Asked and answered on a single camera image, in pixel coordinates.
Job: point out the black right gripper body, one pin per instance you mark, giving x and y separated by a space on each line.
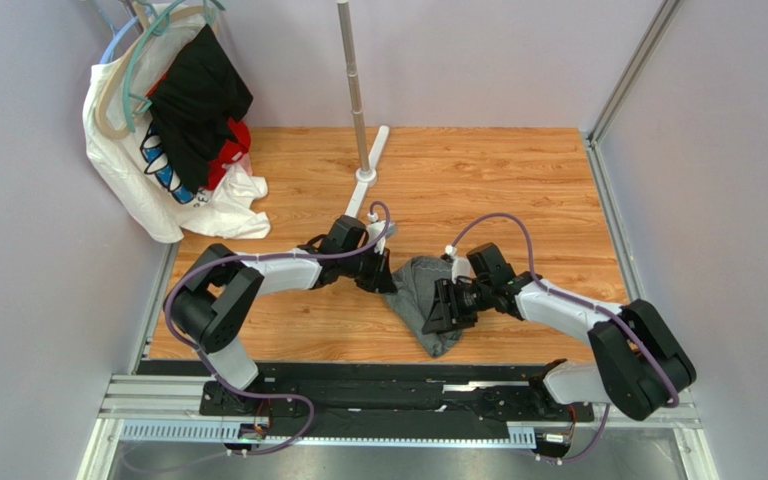
448 303

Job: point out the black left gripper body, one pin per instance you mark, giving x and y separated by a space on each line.
356 266

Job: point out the grey cloth napkin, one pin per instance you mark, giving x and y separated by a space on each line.
415 283

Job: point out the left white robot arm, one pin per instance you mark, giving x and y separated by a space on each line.
207 308

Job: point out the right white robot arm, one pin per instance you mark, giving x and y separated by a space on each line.
638 366

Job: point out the white stand base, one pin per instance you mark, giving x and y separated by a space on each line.
366 179

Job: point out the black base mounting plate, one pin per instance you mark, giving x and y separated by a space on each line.
393 401

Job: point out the red garment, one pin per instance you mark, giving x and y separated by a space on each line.
227 156

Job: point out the black garment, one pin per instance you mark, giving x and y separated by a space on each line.
205 54

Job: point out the white T-shirt with print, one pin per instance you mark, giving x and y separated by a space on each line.
137 170

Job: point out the silver metal stand pole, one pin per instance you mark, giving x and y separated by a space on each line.
353 82

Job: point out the beige clothes hanger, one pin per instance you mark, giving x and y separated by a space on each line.
120 80

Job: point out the blue clothes hanger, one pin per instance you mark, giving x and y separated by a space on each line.
110 52

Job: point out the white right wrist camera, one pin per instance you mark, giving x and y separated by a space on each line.
460 266

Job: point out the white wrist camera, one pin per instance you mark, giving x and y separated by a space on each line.
460 266
379 230

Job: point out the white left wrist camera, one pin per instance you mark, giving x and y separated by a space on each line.
379 230

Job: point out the aluminium corner post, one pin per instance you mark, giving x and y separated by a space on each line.
649 42

